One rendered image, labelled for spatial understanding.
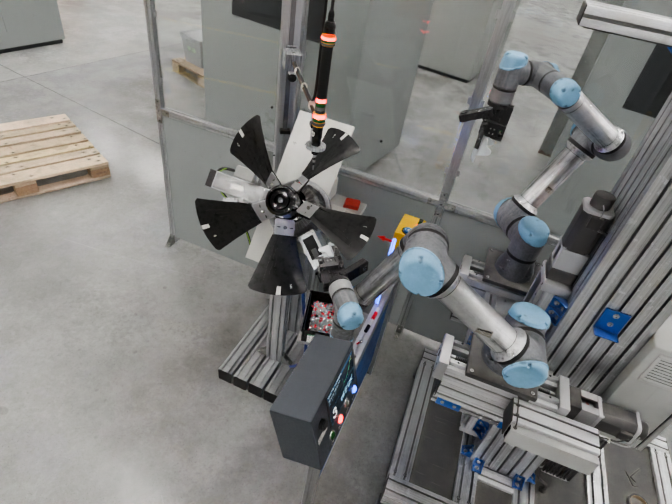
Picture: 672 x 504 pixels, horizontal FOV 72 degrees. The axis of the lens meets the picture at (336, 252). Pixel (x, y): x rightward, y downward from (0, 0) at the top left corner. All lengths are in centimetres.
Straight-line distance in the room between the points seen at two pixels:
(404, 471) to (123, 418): 137
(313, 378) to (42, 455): 170
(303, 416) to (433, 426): 139
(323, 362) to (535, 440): 75
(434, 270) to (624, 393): 91
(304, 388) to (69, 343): 202
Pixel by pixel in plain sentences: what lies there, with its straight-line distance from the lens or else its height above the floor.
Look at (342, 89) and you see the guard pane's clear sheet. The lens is 234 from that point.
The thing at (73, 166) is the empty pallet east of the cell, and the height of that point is 14.
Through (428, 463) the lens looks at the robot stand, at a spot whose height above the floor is 21.
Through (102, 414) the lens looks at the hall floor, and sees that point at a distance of 266.
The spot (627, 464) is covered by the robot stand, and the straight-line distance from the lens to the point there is 280.
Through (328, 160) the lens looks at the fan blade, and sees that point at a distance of 176.
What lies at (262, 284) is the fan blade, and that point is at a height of 97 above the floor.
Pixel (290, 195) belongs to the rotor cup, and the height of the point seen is 124.
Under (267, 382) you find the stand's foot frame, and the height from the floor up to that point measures 6.
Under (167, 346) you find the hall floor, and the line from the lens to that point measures 284.
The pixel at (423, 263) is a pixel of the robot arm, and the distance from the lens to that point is 116.
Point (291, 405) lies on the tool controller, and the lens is 112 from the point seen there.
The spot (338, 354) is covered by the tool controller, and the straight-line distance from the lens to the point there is 120.
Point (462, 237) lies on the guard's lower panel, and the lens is 247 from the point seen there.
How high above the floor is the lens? 219
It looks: 39 degrees down
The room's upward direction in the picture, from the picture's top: 10 degrees clockwise
